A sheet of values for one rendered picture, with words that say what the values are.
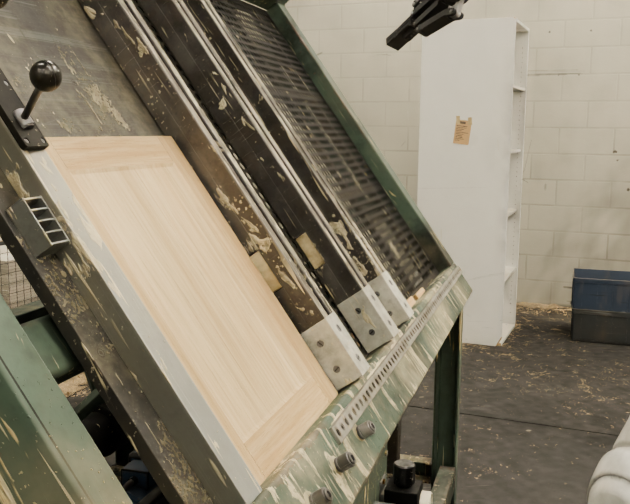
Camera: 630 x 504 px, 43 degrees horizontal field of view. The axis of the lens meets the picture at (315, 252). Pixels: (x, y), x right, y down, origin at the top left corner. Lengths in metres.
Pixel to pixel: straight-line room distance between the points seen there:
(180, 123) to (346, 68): 5.46
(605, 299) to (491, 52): 1.75
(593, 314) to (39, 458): 4.95
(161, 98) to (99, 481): 0.88
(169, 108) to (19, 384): 0.82
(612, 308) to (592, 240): 1.11
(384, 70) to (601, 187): 1.96
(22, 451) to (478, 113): 4.57
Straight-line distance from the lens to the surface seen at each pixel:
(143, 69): 1.57
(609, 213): 6.54
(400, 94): 6.79
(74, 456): 0.84
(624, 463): 0.95
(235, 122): 1.80
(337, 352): 1.48
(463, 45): 5.26
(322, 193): 1.94
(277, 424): 1.25
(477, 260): 5.26
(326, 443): 1.28
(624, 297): 5.57
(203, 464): 1.05
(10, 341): 0.86
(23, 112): 1.10
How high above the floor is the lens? 1.37
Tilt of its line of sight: 9 degrees down
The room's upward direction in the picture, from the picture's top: 1 degrees clockwise
